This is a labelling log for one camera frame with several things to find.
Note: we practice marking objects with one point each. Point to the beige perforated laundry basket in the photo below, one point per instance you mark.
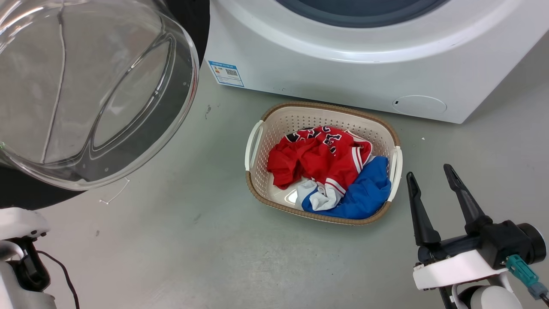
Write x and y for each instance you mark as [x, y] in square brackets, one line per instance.
[283, 124]

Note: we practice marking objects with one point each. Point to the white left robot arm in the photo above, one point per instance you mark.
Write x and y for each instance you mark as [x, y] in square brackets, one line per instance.
[17, 240]

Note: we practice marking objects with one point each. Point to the glass washer door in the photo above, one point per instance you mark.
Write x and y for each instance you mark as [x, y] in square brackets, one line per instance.
[85, 86]

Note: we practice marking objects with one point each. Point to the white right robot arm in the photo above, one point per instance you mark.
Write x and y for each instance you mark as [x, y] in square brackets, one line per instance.
[489, 298]

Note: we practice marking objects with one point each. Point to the blue energy label sticker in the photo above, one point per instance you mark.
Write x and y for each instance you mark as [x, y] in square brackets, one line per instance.
[226, 74]

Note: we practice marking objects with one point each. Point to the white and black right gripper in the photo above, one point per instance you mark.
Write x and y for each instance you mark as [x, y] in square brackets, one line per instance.
[454, 268]

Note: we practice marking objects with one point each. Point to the blue garment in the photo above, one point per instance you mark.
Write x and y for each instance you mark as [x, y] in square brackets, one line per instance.
[364, 193]

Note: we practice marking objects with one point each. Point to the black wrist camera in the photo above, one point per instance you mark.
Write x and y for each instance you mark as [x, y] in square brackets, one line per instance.
[508, 242]

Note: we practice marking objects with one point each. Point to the red jersey garment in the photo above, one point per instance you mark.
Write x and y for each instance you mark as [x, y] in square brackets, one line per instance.
[317, 159]

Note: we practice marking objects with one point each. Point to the white garment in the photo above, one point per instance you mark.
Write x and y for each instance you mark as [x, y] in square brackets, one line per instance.
[319, 197]

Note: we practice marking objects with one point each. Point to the round white filter cover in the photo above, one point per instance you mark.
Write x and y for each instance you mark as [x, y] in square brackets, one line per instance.
[419, 105]

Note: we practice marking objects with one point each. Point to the white front-load washing machine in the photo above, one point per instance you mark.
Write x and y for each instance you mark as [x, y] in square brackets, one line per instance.
[343, 64]

